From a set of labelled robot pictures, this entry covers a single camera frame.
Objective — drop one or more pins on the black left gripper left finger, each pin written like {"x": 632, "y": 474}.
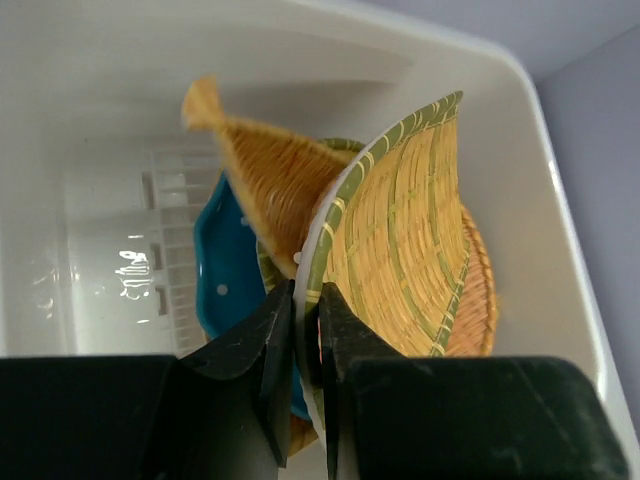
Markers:
{"x": 222, "y": 412}

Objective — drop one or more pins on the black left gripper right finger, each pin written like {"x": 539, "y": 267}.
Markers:
{"x": 392, "y": 417}

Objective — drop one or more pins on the orange fan-shaped woven plate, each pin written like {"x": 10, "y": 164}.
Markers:
{"x": 302, "y": 434}

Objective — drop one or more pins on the round orange woven plate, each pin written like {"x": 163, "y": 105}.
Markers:
{"x": 474, "y": 330}

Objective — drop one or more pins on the blue polka dot ceramic plate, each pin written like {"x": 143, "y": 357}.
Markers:
{"x": 229, "y": 282}

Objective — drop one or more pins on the round green-rimmed bamboo plate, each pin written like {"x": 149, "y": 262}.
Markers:
{"x": 270, "y": 274}

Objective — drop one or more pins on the yellow fan-shaped bamboo plate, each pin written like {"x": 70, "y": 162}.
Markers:
{"x": 389, "y": 234}

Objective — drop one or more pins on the orange fish-shaped woven plate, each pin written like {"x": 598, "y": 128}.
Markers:
{"x": 279, "y": 177}

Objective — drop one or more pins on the white plastic bin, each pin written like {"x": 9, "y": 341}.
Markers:
{"x": 98, "y": 188}

